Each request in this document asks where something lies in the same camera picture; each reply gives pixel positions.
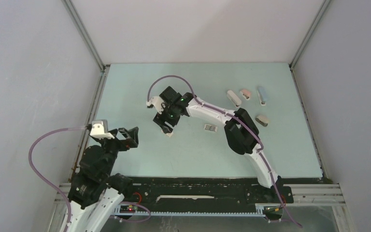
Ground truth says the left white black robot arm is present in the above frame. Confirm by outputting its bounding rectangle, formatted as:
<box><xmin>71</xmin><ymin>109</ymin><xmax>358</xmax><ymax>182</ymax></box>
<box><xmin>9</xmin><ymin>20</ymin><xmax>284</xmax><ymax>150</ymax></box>
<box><xmin>62</xmin><ymin>124</ymin><xmax>139</xmax><ymax>232</ymax></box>

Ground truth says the beige brown mini stapler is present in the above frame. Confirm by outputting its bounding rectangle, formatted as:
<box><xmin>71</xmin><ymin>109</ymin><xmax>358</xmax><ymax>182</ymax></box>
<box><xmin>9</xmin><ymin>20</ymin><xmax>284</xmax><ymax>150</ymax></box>
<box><xmin>255</xmin><ymin>115</ymin><xmax>270</xmax><ymax>127</ymax></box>

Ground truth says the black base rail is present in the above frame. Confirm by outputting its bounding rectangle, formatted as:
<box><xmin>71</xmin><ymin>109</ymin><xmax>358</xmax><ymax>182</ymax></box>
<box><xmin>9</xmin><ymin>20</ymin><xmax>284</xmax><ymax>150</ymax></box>
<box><xmin>124</xmin><ymin>176</ymin><xmax>293</xmax><ymax>214</ymax></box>

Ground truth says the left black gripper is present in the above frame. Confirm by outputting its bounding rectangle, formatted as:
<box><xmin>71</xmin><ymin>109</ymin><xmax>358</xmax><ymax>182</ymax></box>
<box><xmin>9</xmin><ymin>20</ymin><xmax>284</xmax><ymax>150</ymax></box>
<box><xmin>96</xmin><ymin>126</ymin><xmax>138</xmax><ymax>177</ymax></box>

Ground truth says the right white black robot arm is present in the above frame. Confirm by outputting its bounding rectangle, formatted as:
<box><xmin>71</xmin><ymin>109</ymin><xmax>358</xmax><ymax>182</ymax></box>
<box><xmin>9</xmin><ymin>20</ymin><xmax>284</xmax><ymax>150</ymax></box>
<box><xmin>146</xmin><ymin>87</ymin><xmax>281</xmax><ymax>202</ymax></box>

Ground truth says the aluminium frame post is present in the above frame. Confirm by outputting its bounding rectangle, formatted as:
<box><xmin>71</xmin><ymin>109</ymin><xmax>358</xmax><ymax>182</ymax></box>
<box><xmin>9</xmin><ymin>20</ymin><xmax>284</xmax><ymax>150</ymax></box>
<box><xmin>62</xmin><ymin>0</ymin><xmax>106</xmax><ymax>72</ymax></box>
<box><xmin>289</xmin><ymin>0</ymin><xmax>332</xmax><ymax>71</ymax></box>

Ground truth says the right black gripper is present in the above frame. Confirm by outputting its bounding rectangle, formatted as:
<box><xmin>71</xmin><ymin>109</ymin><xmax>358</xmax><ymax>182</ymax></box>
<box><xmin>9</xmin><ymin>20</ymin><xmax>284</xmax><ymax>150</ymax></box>
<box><xmin>153</xmin><ymin>103</ymin><xmax>180</xmax><ymax>135</ymax></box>

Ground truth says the left aluminium frame post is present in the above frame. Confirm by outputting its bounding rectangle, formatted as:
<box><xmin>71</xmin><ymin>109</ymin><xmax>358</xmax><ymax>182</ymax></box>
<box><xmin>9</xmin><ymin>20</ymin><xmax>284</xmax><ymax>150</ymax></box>
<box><xmin>62</xmin><ymin>0</ymin><xmax>106</xmax><ymax>72</ymax></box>

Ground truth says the staple box tray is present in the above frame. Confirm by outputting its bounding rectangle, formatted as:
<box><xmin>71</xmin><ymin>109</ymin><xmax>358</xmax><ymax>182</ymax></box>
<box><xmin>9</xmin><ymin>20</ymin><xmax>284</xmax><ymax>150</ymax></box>
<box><xmin>204</xmin><ymin>124</ymin><xmax>218</xmax><ymax>132</ymax></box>

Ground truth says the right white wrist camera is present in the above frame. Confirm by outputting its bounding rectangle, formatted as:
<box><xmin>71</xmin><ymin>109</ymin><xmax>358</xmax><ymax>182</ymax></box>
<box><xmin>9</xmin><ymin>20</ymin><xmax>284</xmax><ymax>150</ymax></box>
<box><xmin>146</xmin><ymin>96</ymin><xmax>165</xmax><ymax>114</ymax></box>

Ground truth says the long white stapler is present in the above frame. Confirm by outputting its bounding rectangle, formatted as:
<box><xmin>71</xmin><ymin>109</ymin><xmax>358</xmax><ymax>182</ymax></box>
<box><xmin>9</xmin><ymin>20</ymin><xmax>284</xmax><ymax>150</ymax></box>
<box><xmin>226</xmin><ymin>90</ymin><xmax>242</xmax><ymax>108</ymax></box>

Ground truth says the right aluminium frame post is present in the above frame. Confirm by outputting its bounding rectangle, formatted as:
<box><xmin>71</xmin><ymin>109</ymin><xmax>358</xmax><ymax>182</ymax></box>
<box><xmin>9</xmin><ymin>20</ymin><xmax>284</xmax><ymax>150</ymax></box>
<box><xmin>289</xmin><ymin>0</ymin><xmax>332</xmax><ymax>71</ymax></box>

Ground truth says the white staple box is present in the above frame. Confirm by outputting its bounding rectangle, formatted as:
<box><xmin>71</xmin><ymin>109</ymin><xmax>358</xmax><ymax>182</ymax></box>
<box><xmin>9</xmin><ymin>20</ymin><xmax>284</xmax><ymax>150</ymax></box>
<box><xmin>161</xmin><ymin>131</ymin><xmax>173</xmax><ymax>137</ymax></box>

